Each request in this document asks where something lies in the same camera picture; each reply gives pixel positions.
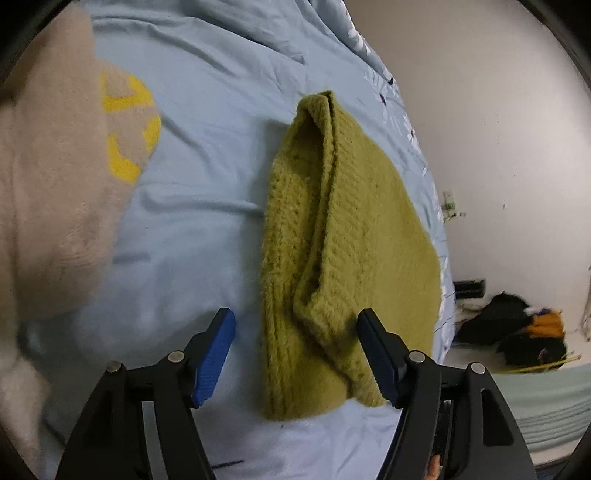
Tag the black clothes pile on floor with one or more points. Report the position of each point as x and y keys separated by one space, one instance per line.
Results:
x=501 y=325

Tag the person's left hand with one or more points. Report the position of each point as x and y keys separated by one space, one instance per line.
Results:
x=434 y=468

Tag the white wall socket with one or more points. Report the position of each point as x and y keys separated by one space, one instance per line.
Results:
x=449 y=207

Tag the olive green knit sweater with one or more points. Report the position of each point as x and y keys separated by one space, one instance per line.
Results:
x=340 y=235

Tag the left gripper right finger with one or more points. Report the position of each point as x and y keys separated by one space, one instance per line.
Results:
x=457 y=415

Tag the black box by wall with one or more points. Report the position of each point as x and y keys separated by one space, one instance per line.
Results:
x=470 y=289

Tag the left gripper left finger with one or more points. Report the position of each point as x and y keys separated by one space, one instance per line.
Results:
x=138 y=419

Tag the orange yellow garment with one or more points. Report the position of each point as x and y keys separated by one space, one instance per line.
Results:
x=547 y=323

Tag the beige sweater with yellow pattern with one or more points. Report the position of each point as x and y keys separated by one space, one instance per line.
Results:
x=76 y=133

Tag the light blue floral duvet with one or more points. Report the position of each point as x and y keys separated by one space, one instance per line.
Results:
x=226 y=77

